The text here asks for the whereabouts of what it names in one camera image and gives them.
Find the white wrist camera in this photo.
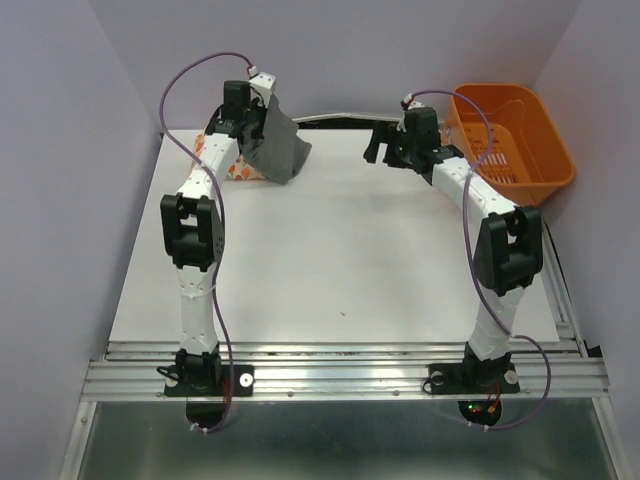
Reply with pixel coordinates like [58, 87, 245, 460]
[400, 94, 425, 112]
[249, 72, 276, 108]

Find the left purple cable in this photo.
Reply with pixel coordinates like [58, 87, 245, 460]
[158, 51, 257, 435]

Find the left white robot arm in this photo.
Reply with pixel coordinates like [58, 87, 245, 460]
[160, 73, 276, 394]

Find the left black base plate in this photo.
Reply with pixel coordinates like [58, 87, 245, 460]
[156, 364, 255, 398]

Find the grey skirt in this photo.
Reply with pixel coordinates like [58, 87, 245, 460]
[241, 95, 311, 185]

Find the aluminium rail frame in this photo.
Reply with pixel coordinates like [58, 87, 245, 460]
[61, 235, 633, 479]

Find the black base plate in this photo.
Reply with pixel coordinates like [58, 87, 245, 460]
[422, 363, 521, 397]
[156, 364, 255, 398]

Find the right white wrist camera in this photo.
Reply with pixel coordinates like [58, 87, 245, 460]
[400, 94, 425, 112]

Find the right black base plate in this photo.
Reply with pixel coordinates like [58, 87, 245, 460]
[422, 363, 521, 397]

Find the floral orange skirt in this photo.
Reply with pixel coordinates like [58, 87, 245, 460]
[194, 132, 266, 182]

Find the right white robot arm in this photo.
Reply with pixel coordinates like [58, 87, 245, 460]
[363, 106, 543, 395]

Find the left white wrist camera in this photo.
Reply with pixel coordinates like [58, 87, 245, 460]
[249, 72, 276, 108]

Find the orange plastic basket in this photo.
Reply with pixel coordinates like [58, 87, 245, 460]
[443, 83, 576, 206]

